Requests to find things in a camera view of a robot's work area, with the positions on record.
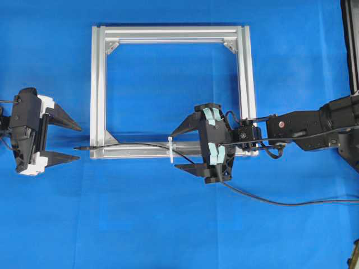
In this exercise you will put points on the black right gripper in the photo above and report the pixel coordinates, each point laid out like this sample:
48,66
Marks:
214,132

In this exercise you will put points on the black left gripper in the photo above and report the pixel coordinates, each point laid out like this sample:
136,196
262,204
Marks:
31,115

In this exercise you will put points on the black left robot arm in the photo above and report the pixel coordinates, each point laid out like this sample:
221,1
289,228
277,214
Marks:
4,126

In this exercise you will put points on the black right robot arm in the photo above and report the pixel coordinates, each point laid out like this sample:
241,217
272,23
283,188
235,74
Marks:
334,125

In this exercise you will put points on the white zip tie loop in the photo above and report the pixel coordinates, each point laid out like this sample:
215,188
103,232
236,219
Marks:
170,149

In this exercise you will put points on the blue table cloth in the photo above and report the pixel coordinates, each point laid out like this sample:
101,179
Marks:
146,213

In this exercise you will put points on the silver aluminium extrusion frame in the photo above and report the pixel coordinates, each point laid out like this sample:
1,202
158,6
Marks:
145,80

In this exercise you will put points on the black frame post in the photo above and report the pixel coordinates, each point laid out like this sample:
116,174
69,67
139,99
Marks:
350,23

